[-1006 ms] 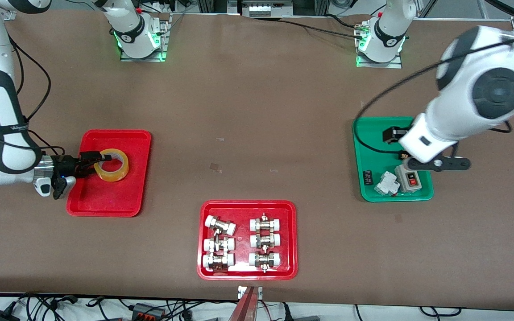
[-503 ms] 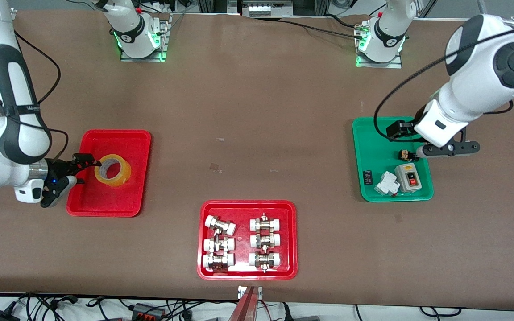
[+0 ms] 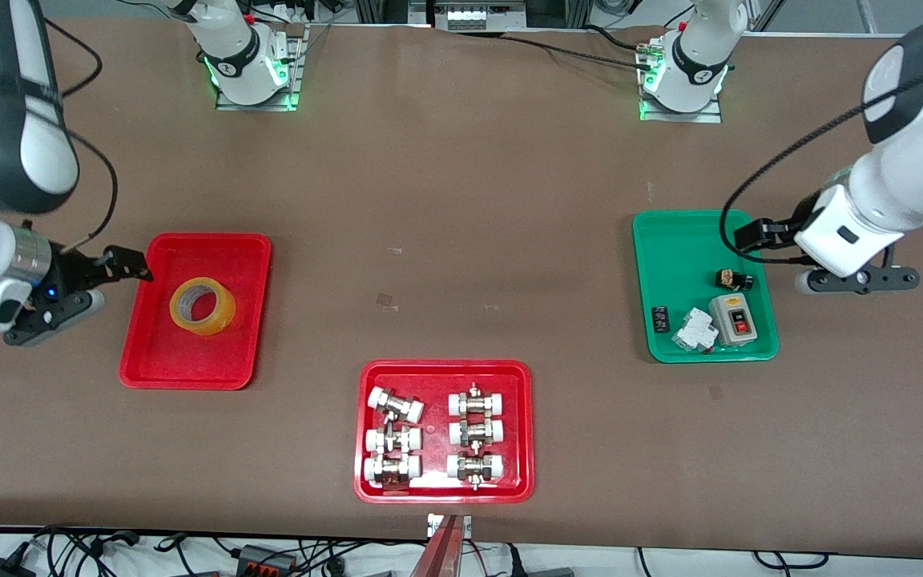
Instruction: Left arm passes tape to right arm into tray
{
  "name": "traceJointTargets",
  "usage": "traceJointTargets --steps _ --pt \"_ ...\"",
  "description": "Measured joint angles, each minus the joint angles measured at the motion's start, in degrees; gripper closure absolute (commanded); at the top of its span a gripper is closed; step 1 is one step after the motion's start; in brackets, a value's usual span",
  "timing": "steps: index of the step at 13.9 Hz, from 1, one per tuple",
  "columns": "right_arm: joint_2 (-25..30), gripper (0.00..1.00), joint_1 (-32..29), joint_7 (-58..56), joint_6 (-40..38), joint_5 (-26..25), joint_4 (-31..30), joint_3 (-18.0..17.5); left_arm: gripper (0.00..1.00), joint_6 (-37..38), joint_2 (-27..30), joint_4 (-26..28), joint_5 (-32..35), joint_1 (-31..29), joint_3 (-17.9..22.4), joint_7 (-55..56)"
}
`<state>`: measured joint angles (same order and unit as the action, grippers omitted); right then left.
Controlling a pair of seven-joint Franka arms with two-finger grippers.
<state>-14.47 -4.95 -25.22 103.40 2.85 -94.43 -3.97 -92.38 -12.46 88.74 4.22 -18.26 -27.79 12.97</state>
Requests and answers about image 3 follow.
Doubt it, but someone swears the yellow transparent tape roll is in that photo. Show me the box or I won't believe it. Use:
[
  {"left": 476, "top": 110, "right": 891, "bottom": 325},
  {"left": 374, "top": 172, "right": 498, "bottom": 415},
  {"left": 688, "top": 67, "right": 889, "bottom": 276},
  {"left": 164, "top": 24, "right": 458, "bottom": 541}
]
[{"left": 170, "top": 277, "right": 237, "bottom": 337}]

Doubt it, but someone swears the green plastic tray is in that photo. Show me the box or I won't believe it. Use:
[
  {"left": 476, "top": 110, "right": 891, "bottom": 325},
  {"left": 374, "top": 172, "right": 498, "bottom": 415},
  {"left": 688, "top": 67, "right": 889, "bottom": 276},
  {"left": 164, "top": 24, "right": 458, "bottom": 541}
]
[{"left": 632, "top": 209, "right": 780, "bottom": 364}]

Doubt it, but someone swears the empty-type red plastic tray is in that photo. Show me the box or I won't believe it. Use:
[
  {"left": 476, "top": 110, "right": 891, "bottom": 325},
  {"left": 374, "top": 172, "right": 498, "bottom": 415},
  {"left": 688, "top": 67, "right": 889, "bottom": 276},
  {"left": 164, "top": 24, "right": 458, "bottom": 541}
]
[{"left": 119, "top": 232, "right": 273, "bottom": 391}]

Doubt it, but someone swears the red tray holding fittings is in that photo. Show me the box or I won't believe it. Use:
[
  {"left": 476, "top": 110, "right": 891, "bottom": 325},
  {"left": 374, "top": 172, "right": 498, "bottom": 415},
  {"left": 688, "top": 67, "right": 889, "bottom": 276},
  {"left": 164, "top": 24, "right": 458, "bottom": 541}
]
[{"left": 353, "top": 359, "right": 535, "bottom": 505}]

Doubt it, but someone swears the white circuit breaker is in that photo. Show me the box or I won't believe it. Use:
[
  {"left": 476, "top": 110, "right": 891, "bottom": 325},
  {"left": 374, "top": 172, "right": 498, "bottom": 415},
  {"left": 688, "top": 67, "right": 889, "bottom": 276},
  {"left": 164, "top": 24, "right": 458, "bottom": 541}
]
[{"left": 672, "top": 308, "right": 719, "bottom": 353}]

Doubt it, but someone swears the white metal pipe fitting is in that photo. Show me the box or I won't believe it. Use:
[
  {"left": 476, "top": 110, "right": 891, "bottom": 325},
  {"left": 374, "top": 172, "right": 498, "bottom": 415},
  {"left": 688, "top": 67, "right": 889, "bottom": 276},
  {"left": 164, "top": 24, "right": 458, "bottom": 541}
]
[
  {"left": 363, "top": 454, "right": 422, "bottom": 489},
  {"left": 445, "top": 450, "right": 506, "bottom": 490},
  {"left": 448, "top": 383, "right": 506, "bottom": 418},
  {"left": 365, "top": 425, "right": 422, "bottom": 455},
  {"left": 368, "top": 387, "right": 425, "bottom": 424},
  {"left": 448, "top": 417, "right": 506, "bottom": 448}
]

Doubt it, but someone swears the black orange power adapter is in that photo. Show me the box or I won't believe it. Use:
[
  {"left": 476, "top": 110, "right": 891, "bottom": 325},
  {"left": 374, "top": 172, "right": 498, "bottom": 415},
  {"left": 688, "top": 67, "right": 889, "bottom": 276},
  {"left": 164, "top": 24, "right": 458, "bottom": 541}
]
[{"left": 236, "top": 544, "right": 300, "bottom": 575}]

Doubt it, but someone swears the white terminal module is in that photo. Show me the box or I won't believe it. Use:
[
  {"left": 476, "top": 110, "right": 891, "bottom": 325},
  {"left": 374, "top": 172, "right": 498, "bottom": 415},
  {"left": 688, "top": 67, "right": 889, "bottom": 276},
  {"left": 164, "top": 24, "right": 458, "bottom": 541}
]
[{"left": 445, "top": 4, "right": 488, "bottom": 31}]

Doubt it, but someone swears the red clamp bar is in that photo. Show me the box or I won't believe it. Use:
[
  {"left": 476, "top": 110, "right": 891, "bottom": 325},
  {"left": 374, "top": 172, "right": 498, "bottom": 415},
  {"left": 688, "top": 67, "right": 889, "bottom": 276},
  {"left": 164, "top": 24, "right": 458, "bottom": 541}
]
[{"left": 409, "top": 515, "right": 466, "bottom": 577}]

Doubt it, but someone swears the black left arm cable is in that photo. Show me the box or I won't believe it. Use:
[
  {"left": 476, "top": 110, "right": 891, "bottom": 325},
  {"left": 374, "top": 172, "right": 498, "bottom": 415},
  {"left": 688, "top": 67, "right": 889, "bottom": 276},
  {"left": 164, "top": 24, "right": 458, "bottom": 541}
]
[{"left": 719, "top": 52, "right": 923, "bottom": 265}]

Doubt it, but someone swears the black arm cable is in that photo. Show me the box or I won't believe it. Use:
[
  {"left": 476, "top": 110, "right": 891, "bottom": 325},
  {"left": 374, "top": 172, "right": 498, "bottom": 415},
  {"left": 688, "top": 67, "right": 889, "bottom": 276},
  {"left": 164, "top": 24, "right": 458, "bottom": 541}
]
[
  {"left": 719, "top": 52, "right": 923, "bottom": 265},
  {"left": 0, "top": 16, "right": 120, "bottom": 251}
]

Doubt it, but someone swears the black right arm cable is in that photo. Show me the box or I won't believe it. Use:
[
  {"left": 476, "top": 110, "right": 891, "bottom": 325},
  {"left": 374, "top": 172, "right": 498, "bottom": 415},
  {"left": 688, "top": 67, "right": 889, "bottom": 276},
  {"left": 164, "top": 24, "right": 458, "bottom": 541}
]
[{"left": 0, "top": 16, "right": 120, "bottom": 251}]

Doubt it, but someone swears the grey push-button switch box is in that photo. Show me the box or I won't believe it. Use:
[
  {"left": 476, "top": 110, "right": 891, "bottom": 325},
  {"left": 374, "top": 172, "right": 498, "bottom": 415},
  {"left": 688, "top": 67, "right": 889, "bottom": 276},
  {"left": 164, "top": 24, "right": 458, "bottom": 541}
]
[{"left": 707, "top": 293, "right": 760, "bottom": 346}]

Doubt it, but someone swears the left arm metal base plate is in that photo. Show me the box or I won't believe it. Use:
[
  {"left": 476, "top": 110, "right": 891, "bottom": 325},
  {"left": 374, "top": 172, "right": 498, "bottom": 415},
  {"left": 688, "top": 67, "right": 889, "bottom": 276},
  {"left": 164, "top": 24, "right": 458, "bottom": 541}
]
[{"left": 639, "top": 40, "right": 723, "bottom": 123}]

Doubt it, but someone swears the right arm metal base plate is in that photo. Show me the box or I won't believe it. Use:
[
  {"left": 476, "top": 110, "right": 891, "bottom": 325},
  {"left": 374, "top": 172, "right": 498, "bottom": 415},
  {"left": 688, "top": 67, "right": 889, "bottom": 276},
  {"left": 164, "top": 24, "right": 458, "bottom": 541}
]
[{"left": 216, "top": 24, "right": 307, "bottom": 111}]

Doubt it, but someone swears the black braided table cable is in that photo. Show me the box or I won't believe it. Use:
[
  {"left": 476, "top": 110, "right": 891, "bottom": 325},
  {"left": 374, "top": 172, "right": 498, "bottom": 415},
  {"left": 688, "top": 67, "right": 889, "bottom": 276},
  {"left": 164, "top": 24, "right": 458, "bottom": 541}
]
[{"left": 502, "top": 24, "right": 659, "bottom": 71}]

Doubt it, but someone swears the small metal edge bracket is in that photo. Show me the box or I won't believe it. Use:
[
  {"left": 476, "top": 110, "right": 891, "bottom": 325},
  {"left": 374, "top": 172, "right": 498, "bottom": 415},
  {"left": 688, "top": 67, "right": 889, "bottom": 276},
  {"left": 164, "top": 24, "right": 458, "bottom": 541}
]
[{"left": 427, "top": 514, "right": 473, "bottom": 539}]

